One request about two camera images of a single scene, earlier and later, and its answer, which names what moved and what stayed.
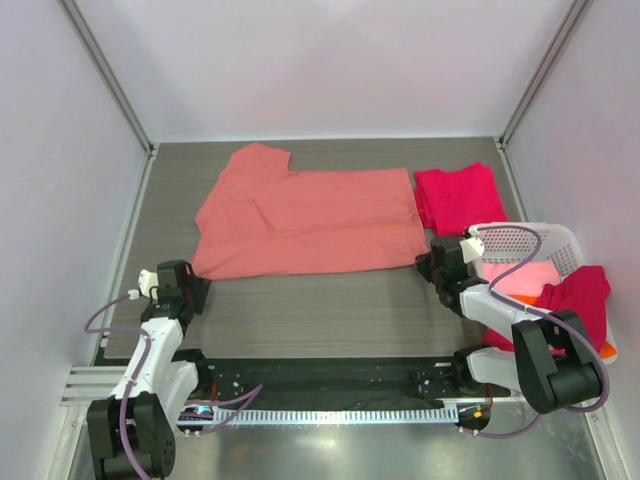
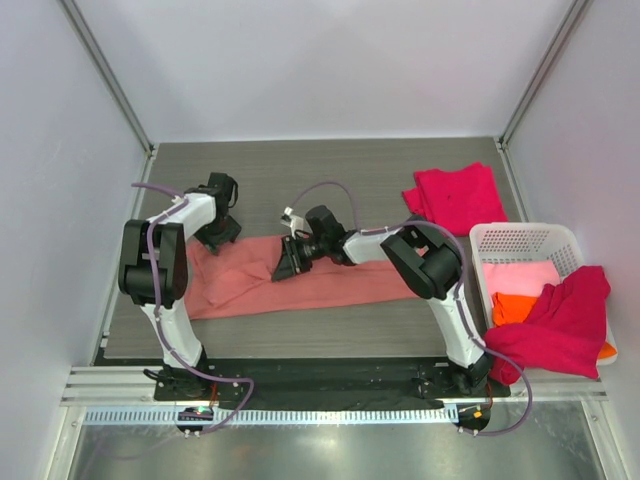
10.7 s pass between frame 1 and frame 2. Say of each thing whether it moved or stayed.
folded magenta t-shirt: stayed
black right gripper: moved
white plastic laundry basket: stayed
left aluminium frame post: stayed
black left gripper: moved
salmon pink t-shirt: moved
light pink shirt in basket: stayed
